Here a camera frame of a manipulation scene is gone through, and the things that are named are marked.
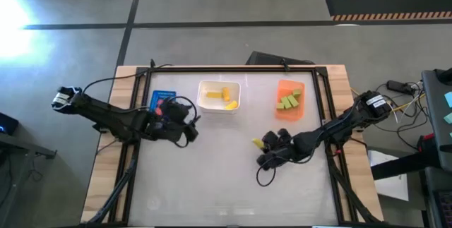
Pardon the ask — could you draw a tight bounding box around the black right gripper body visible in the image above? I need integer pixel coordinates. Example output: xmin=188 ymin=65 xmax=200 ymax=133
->
xmin=273 ymin=128 xmax=304 ymax=160

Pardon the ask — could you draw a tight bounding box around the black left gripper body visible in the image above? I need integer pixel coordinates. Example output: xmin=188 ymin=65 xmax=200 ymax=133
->
xmin=155 ymin=97 xmax=191 ymax=140

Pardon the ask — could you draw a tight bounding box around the blue plastic basket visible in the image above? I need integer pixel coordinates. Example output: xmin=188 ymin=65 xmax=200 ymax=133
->
xmin=149 ymin=90 xmax=177 ymax=115

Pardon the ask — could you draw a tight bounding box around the orange plastic bin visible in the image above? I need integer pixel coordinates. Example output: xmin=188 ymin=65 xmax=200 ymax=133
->
xmin=275 ymin=79 xmax=306 ymax=122

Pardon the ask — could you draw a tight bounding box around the white plastic bin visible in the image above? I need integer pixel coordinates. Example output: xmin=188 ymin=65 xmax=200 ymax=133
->
xmin=196 ymin=79 xmax=242 ymax=115

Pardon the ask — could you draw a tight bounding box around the white paper sheet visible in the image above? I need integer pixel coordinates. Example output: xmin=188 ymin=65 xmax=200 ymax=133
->
xmin=367 ymin=149 xmax=410 ymax=202

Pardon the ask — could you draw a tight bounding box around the black stand leg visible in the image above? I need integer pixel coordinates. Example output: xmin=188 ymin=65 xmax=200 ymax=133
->
xmin=370 ymin=152 xmax=442 ymax=181

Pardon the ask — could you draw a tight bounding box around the black power adapter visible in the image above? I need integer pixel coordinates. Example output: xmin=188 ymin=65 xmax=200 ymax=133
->
xmin=386 ymin=79 xmax=408 ymax=93

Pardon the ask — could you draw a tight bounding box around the red clamp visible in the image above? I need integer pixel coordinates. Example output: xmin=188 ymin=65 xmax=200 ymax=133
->
xmin=417 ymin=133 xmax=436 ymax=152

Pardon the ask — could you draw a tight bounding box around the black device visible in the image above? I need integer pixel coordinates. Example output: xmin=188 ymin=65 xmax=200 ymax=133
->
xmin=0 ymin=112 xmax=19 ymax=136

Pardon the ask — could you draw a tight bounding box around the black hazard-striped floor mat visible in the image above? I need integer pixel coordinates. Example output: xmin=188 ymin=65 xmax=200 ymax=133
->
xmin=322 ymin=0 xmax=452 ymax=22

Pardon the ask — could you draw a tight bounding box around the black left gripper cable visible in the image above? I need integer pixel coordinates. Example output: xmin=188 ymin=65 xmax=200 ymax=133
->
xmin=174 ymin=95 xmax=199 ymax=148

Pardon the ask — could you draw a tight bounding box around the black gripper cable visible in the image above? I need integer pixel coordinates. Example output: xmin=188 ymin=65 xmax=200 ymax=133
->
xmin=174 ymin=95 xmax=199 ymax=148
xmin=256 ymin=164 xmax=277 ymax=188

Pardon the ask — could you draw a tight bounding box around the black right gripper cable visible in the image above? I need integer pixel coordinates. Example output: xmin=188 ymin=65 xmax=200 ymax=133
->
xmin=256 ymin=164 xmax=277 ymax=188

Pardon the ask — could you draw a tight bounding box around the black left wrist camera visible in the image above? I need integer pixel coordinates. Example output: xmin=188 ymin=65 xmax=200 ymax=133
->
xmin=185 ymin=124 xmax=200 ymax=143

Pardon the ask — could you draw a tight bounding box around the black aluminium table frame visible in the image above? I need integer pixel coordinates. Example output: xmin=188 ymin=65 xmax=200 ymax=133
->
xmin=136 ymin=65 xmax=343 ymax=226

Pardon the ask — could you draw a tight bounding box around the black diagonal frame strut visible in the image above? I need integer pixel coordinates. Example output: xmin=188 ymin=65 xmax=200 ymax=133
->
xmin=326 ymin=143 xmax=381 ymax=224
xmin=86 ymin=150 xmax=138 ymax=224

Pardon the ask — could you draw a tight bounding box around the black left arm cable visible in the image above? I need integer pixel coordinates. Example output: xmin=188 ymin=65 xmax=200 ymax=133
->
xmin=81 ymin=59 xmax=174 ymax=95

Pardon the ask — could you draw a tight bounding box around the black floor cable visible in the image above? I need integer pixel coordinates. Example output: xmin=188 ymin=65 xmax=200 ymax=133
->
xmin=374 ymin=81 xmax=427 ymax=151

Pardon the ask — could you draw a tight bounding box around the yellow floor cable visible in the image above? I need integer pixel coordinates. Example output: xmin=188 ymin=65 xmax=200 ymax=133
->
xmin=391 ymin=93 xmax=427 ymax=113

